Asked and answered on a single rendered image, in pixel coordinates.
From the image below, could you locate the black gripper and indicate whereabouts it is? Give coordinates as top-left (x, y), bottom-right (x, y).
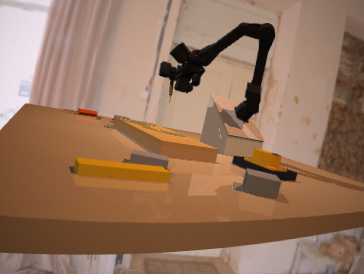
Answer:
top-left (158, 61), bottom-right (201, 87)

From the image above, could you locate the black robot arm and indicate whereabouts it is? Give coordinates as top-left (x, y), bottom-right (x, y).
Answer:
top-left (169, 22), bottom-right (275, 123)

